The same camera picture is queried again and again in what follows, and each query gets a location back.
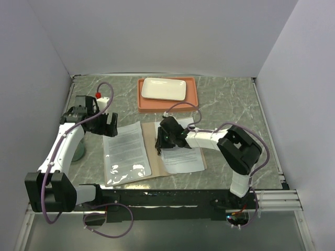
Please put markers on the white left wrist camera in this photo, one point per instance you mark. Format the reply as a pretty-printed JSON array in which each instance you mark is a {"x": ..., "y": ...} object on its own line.
[{"x": 102, "y": 102}]

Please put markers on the white printed paper sheets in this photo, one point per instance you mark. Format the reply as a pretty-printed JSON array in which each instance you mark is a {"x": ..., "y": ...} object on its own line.
[{"x": 182, "y": 160}]

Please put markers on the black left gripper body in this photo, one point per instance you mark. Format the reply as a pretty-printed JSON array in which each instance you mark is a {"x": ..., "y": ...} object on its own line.
[{"x": 99, "y": 125}]

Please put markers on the tan paper folder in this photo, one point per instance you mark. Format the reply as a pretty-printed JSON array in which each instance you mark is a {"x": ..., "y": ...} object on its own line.
[{"x": 149, "y": 131}]

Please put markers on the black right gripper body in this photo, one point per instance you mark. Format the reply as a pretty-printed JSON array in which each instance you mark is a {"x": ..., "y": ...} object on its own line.
[{"x": 166, "y": 140}]

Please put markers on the dark green round object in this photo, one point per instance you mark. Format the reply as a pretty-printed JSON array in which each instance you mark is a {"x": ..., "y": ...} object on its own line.
[{"x": 79, "y": 152}]

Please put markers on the aluminium frame rail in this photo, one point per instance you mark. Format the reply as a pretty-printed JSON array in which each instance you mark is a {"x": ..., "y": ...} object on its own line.
[{"x": 280, "y": 198}]

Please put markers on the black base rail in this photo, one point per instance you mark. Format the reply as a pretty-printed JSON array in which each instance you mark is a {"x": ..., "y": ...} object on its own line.
[{"x": 149, "y": 204}]

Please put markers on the white rectangular plate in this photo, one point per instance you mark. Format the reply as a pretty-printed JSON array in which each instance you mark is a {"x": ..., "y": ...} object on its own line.
[{"x": 164, "y": 89}]

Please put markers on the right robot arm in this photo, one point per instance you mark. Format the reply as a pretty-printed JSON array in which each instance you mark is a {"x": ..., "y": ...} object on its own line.
[{"x": 238, "y": 148}]

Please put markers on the terracotta rectangular tray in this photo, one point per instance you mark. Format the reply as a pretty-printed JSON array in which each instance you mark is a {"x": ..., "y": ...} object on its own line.
[{"x": 155, "y": 106}]

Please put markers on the white printed paper sheet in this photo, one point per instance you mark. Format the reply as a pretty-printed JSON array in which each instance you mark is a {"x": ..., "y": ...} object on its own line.
[{"x": 125, "y": 157}]

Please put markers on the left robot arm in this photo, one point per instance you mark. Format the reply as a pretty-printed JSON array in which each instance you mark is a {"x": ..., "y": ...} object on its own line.
[{"x": 49, "y": 189}]

